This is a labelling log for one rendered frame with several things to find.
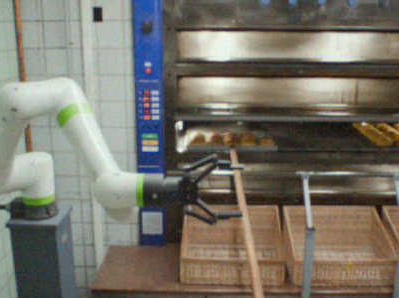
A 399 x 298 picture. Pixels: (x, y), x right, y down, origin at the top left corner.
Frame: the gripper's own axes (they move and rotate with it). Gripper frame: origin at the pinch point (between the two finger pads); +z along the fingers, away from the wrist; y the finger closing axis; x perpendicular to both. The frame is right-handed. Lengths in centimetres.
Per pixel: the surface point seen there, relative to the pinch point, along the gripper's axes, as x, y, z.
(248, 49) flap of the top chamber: -154, -29, 14
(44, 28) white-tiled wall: -155, -41, -101
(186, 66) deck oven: -154, -19, -21
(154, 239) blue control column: -152, 87, -41
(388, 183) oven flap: -153, 50, 100
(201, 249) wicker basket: -144, 90, -12
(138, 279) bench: -110, 91, -46
